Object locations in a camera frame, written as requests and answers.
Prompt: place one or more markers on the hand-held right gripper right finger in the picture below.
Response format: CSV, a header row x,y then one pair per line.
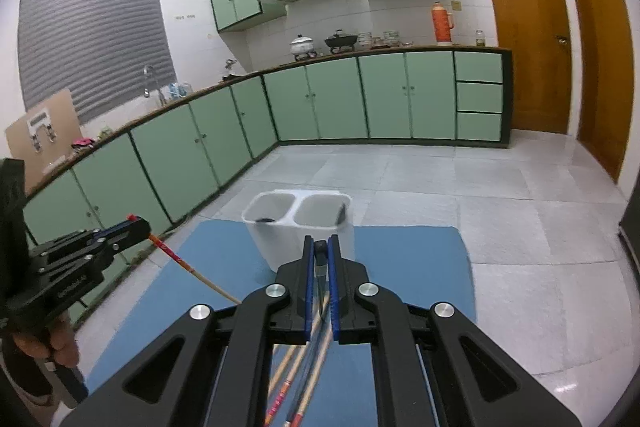
x,y
334,297

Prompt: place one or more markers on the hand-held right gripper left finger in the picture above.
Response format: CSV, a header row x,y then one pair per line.
x,y
310,287

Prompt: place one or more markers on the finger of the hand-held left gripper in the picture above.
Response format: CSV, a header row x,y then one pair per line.
x,y
60,249
132,229

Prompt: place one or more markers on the black chopstick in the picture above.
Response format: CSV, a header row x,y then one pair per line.
x,y
319,277

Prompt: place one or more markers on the white two-compartment utensil holder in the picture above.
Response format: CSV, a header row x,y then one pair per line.
x,y
280,242

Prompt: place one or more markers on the person's left forearm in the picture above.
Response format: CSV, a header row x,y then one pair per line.
x,y
20,377

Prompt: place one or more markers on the person's left hand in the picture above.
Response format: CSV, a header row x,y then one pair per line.
x,y
65,342

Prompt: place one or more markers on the blue mat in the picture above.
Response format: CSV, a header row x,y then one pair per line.
x,y
225,257

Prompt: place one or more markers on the pink cloth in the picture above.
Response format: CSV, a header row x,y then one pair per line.
x,y
82,143

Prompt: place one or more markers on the cardboard sheet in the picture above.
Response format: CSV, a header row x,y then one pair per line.
x,y
30,147

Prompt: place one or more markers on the metal faucet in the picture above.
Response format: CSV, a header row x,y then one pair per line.
x,y
150,82

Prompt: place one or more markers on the green base cabinets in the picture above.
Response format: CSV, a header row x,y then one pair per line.
x,y
335,102

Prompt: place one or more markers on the grey window blind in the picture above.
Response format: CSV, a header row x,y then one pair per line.
x,y
95,37

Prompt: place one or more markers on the white pot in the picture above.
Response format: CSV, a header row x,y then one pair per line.
x,y
301,44

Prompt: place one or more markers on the black wok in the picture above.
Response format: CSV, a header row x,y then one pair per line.
x,y
341,40

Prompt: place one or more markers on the row of glasses and bowls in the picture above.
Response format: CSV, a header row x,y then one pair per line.
x,y
387,39

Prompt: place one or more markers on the orange thermos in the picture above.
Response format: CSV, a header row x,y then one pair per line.
x,y
442,24

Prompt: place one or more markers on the glass jar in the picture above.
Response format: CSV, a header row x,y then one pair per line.
x,y
480,39

